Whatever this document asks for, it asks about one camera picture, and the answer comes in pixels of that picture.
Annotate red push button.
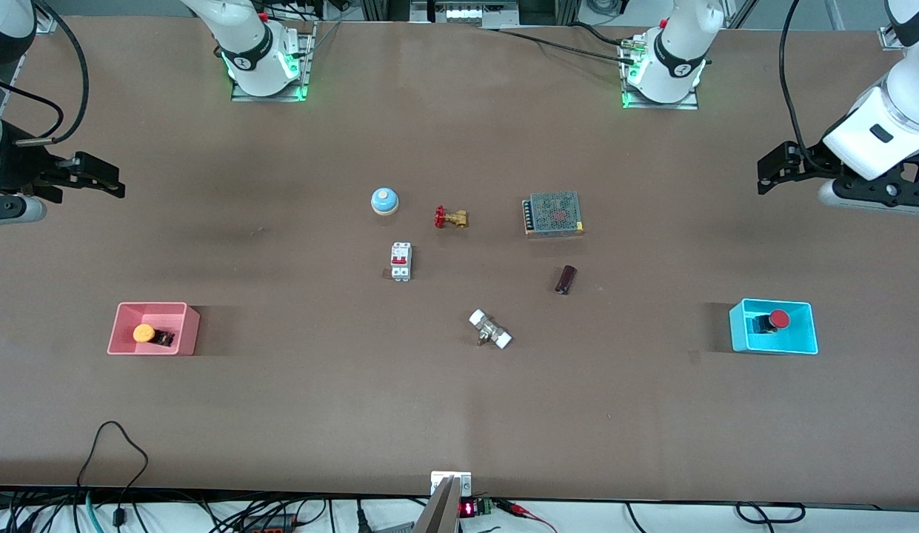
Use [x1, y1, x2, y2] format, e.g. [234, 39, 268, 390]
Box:
[752, 309, 792, 335]

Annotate yellow push button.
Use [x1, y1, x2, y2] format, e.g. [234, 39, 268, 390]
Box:
[132, 323, 177, 349]

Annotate pink plastic box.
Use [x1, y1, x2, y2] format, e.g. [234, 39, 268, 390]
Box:
[107, 301, 201, 357]

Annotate cyan plastic box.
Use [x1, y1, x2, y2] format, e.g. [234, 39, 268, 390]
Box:
[729, 298, 820, 356]

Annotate metal mesh power supply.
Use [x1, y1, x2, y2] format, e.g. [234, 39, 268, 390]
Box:
[522, 191, 585, 238]

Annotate metal fitting white ends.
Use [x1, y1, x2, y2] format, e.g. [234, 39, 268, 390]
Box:
[468, 309, 513, 350]

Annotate red clip lead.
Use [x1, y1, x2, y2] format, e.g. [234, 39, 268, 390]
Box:
[495, 499, 559, 533]

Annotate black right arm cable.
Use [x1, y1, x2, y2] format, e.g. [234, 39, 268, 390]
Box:
[0, 0, 91, 146]

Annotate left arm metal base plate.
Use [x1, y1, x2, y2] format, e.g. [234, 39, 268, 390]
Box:
[620, 36, 701, 111]

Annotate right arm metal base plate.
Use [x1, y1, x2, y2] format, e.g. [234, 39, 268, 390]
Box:
[230, 21, 316, 103]

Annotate black cable between bases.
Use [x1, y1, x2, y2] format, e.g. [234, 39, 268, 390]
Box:
[480, 25, 641, 63]

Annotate black looped table cable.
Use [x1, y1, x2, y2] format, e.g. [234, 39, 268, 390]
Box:
[76, 420, 150, 528]

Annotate black coiled edge cable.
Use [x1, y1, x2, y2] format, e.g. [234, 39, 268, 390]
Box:
[735, 501, 808, 525]

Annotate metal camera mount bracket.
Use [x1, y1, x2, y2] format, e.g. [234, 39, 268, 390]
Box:
[413, 471, 474, 533]

